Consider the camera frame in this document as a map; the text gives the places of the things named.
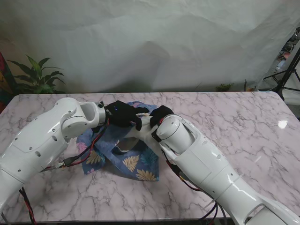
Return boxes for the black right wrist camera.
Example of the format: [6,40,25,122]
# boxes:
[151,126,163,143]

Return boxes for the small green bushy plant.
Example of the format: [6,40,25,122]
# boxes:
[215,83,234,92]

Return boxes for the white pillow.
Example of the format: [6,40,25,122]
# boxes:
[117,117,162,153]

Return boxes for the large green leafy plant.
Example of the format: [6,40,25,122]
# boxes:
[7,55,66,94]

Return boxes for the blue floral pillowcase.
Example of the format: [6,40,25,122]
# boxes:
[76,101,162,182]

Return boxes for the white backdrop cloth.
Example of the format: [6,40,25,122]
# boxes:
[0,0,300,93]

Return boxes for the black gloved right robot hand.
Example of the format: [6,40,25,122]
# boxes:
[150,105,174,127]

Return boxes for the red black right arm cable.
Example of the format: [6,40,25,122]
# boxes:
[161,150,225,221]

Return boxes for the colourful painted panel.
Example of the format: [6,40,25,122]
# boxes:
[0,51,17,111]

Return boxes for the red black arm cable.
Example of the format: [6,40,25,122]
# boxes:
[18,118,111,225]
[161,150,225,221]

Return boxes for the black tripod stand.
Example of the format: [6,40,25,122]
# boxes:
[263,42,300,101]

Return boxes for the red black left arm cable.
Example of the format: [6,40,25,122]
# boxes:
[18,118,111,225]

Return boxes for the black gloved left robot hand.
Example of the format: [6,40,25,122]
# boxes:
[104,100,150,132]

